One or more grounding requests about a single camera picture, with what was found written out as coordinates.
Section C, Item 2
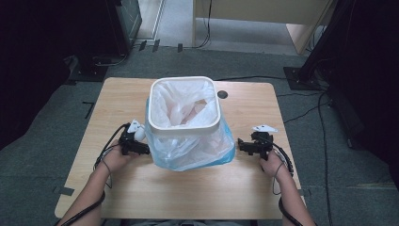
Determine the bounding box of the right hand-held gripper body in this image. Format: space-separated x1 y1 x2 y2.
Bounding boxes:
250 124 279 161

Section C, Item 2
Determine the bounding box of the black corner floor tape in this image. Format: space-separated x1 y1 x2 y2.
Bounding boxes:
82 101 96 120

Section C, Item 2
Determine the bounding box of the person's right hand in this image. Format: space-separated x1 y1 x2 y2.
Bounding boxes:
259 150 290 180

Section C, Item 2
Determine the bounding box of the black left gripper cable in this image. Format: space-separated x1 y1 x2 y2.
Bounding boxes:
55 122 131 226

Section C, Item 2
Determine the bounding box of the dark glass-front cabinet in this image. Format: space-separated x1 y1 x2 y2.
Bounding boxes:
104 0 143 57

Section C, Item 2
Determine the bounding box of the light wooden desk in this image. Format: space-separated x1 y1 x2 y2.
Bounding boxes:
191 0 335 56

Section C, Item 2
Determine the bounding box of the black metal stand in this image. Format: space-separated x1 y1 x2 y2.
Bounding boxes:
282 0 346 92

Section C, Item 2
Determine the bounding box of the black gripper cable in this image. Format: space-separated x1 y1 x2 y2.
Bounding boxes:
55 122 131 226
271 142 304 226

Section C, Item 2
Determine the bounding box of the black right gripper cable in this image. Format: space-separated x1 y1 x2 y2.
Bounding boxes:
271 142 304 226

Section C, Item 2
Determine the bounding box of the black stand base plate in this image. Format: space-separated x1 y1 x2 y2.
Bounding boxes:
67 55 109 83

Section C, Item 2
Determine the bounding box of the black hanging cable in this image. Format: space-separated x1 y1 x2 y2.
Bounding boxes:
191 0 214 50

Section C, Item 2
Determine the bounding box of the thin grey wrist strap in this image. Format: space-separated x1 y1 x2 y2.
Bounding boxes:
102 159 114 189
272 163 285 196

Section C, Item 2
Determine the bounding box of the black cable at stand base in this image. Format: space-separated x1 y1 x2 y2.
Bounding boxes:
93 53 130 68

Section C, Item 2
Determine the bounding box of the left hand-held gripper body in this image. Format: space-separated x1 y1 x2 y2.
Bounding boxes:
119 119 142 156

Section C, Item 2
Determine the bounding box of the white bin rim ring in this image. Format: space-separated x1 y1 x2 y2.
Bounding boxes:
148 75 222 136

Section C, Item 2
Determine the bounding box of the long black floor cable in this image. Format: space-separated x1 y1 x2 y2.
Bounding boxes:
317 90 334 226

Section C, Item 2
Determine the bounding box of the translucent blue trash bag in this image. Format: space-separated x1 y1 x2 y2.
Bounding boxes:
144 78 237 172

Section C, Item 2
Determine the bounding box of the person's left hand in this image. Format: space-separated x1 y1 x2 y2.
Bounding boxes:
102 140 139 173

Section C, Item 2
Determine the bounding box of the dark curtain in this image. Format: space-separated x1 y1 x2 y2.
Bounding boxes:
328 0 399 177
0 0 107 152

